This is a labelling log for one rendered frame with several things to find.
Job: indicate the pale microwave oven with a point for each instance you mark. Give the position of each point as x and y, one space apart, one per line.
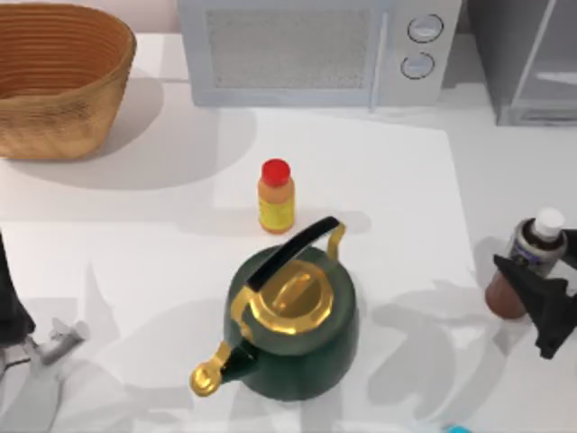
288 49

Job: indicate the round microwave knob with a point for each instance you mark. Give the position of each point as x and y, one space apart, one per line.
418 65
424 25

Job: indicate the grey cabinet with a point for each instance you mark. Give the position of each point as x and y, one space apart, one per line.
523 67

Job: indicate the orange bottle with red cap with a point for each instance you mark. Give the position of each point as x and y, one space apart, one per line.
276 203

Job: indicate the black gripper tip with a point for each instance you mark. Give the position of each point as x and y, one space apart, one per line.
13 297

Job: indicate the light blue object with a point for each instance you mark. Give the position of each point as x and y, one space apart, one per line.
456 428

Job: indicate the brown bottle with white cap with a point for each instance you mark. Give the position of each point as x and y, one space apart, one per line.
534 252

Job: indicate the green and gold kettle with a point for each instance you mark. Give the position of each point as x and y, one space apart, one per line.
293 325

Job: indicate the woven wicker basket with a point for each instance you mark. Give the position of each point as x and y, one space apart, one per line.
54 104

